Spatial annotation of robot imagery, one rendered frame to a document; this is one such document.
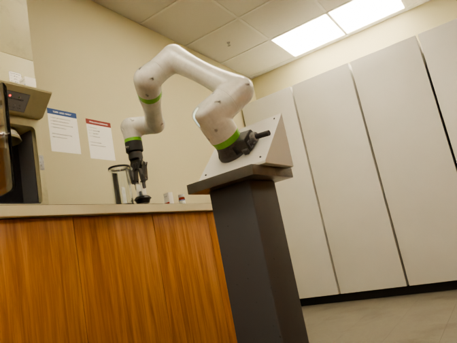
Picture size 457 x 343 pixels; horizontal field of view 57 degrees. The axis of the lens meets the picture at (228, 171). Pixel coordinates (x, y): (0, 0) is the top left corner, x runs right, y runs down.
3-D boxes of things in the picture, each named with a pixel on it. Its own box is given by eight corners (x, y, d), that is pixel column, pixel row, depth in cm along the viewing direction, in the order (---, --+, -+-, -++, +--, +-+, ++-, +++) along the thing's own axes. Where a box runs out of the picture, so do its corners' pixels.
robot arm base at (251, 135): (277, 129, 171) (270, 118, 168) (266, 152, 161) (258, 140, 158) (228, 143, 187) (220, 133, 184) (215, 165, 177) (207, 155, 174)
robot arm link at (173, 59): (258, 75, 168) (170, 34, 195) (230, 101, 163) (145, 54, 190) (262, 98, 179) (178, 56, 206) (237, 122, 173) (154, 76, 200)
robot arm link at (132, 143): (146, 141, 229) (134, 145, 234) (130, 138, 219) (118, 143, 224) (148, 151, 228) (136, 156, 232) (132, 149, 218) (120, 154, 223)
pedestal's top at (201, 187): (293, 177, 179) (291, 168, 180) (254, 173, 153) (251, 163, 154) (232, 194, 196) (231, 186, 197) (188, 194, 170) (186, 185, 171)
